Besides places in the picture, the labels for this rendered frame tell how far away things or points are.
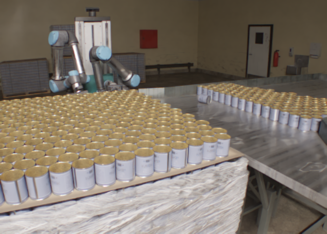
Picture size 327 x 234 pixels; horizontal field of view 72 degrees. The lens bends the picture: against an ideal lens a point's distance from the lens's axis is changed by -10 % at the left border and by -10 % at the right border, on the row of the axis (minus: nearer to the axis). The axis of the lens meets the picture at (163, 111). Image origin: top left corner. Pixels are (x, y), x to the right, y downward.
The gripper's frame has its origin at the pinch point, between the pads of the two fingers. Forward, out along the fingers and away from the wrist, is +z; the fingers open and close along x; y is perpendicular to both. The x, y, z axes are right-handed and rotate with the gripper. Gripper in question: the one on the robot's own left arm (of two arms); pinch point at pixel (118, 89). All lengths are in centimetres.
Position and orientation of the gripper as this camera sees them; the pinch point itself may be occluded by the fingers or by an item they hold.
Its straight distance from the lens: 200.3
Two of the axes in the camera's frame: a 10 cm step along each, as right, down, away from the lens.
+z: 4.7, 2.5, -8.5
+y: 0.3, -9.6, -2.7
